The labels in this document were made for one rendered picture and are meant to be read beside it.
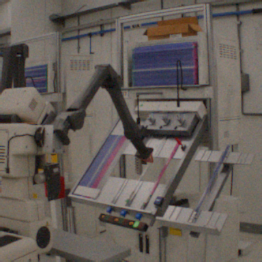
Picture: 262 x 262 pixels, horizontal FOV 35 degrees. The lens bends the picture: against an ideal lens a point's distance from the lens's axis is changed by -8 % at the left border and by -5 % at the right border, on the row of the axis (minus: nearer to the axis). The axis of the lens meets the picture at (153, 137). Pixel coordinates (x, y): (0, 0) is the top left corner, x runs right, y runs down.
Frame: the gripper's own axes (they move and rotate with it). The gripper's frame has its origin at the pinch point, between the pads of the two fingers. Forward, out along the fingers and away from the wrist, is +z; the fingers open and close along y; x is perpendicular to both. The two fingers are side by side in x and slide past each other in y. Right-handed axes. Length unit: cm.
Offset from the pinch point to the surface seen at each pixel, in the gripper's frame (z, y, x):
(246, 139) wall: 123, 26, -122
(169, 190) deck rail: 1.4, -21.4, 16.2
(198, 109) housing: -6.7, -18.9, -35.3
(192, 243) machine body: 45, -22, 26
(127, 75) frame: -22, 36, -51
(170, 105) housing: -6.8, 2.4, -38.2
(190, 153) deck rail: 2.7, -21.2, -10.4
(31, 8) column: -28, 297, -194
